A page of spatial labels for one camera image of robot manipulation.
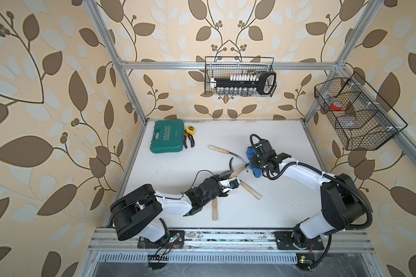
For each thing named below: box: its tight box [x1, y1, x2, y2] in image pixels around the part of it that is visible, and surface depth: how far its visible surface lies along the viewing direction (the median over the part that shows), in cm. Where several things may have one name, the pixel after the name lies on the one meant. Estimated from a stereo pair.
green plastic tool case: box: [149, 119, 185, 154], surface depth 109 cm
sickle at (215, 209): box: [212, 197, 218, 221], surface depth 84 cm
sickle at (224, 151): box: [208, 144, 247, 166], surface depth 107 cm
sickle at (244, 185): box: [229, 156, 263, 200], surface depth 91 cm
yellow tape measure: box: [185, 125, 196, 135], surface depth 114 cm
